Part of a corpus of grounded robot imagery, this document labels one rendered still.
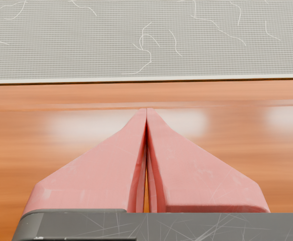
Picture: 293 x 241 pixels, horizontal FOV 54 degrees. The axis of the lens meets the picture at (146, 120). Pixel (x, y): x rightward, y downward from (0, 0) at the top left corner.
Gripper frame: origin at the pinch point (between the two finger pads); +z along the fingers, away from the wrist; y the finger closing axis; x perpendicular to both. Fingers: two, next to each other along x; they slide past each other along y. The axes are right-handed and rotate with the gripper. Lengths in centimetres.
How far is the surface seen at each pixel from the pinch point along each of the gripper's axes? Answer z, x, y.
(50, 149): 3.4, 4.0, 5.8
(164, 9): 13.6, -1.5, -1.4
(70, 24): 12.6, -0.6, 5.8
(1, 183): 1.9, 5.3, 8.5
